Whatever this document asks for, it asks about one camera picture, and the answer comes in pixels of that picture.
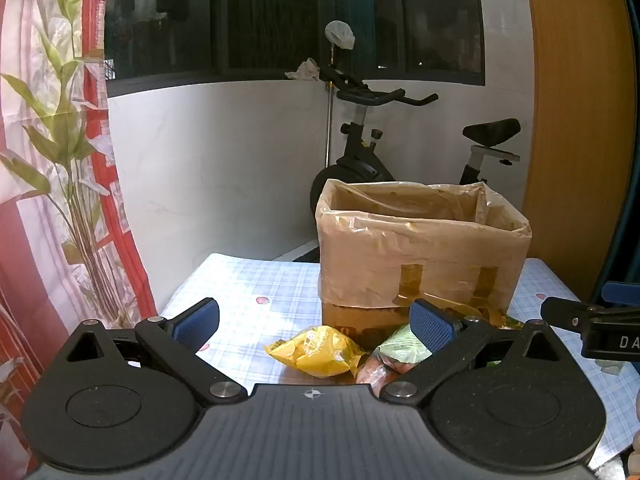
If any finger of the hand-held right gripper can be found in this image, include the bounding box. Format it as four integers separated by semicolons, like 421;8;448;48
602;282;640;307
541;296;640;334

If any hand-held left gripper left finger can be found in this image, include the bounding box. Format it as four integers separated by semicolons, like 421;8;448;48
65;297;249;407

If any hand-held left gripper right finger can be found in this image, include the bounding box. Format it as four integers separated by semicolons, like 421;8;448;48
379;298;562;405

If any orange snack bar packet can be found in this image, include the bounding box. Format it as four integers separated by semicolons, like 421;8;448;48
354;354;403;387

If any cardboard box with plastic liner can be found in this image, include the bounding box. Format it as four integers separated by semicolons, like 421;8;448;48
315;178;532;342

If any green snack packet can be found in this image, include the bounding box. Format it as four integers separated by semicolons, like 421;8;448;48
376;324;434;367

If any plaid strawberry tablecloth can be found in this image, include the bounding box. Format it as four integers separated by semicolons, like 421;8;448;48
155;252;640;477

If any yellow snack packet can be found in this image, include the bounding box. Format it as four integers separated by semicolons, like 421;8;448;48
264;325;369;379

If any black exercise bike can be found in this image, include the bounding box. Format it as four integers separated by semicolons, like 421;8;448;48
310;62;522;207

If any wooden panel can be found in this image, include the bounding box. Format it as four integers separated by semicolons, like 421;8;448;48
522;0;637;306

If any bamboo print curtain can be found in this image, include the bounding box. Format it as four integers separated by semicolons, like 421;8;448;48
0;0;159;463

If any crumpled white cloth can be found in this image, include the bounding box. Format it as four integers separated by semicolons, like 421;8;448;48
284;57;321;82

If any white plastic bag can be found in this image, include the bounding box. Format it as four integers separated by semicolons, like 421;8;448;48
324;20;356;51

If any dark window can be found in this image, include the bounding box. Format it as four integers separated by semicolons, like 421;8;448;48
102;0;487;97

